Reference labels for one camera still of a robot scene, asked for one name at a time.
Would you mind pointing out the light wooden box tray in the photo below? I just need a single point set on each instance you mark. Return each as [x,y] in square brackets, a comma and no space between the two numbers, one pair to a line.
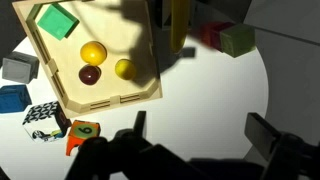
[100,26]

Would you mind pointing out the green flat block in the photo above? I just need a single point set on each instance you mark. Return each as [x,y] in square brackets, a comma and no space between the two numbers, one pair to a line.
[56,21]

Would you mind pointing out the orange cube with number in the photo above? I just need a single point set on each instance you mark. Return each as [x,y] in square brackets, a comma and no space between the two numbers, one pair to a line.
[83,130]

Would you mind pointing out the black white patterned cube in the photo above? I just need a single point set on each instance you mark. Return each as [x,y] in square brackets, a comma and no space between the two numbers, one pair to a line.
[41,121]

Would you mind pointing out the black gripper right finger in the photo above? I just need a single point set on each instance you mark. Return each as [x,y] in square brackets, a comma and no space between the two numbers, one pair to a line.
[261,133]

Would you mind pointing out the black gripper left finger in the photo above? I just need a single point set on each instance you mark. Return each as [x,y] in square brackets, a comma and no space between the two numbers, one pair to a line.
[140,123]

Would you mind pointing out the grey cube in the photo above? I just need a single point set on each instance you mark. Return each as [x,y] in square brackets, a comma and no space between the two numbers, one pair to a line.
[18,68]

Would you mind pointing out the blue cube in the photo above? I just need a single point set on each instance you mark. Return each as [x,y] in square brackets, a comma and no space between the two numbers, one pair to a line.
[13,99]

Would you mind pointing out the pale yellow toy ball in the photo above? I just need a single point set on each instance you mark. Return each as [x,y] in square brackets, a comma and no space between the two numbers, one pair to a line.
[125,69]

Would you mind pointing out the red cube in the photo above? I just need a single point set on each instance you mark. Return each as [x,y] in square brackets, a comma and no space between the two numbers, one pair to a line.
[210,35]

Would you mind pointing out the dark red toy ball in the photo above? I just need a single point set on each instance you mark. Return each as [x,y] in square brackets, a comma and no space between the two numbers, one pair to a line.
[89,75]

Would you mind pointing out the green cube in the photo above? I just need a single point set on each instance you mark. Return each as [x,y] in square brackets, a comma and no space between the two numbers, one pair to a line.
[238,40]

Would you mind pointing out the orange-yellow toy ball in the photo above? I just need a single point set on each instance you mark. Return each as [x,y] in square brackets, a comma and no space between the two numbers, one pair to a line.
[93,53]

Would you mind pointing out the black and white cube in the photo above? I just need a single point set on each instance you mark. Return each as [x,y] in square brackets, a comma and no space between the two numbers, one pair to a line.
[165,15]

